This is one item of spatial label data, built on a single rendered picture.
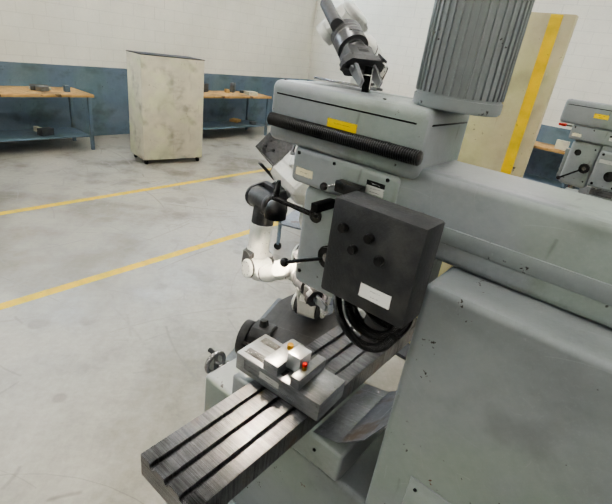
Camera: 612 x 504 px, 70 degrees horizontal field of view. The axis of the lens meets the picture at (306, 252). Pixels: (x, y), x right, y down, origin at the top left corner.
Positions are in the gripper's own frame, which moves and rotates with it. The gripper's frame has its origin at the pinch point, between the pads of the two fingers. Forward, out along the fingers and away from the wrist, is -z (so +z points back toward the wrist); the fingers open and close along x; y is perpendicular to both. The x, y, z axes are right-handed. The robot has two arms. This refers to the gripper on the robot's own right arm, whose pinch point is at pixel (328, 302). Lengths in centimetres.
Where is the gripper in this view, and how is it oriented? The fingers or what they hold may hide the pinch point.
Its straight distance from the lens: 143.7
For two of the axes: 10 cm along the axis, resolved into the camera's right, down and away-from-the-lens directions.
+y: -1.3, 8.9, 4.3
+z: -4.8, -4.4, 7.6
